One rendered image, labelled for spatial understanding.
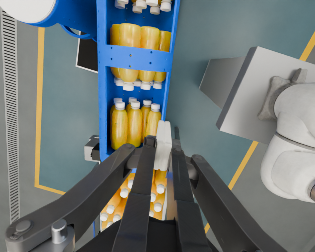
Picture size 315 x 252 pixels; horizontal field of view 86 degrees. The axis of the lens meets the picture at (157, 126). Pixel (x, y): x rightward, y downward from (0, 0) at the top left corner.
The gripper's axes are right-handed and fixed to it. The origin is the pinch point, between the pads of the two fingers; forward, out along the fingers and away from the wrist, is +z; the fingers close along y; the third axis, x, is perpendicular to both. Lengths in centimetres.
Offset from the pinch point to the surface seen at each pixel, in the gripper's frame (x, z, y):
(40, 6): 22, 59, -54
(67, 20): 21, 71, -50
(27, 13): 19, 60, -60
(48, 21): 18, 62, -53
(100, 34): 14, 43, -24
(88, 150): -51, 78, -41
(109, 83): -3, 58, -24
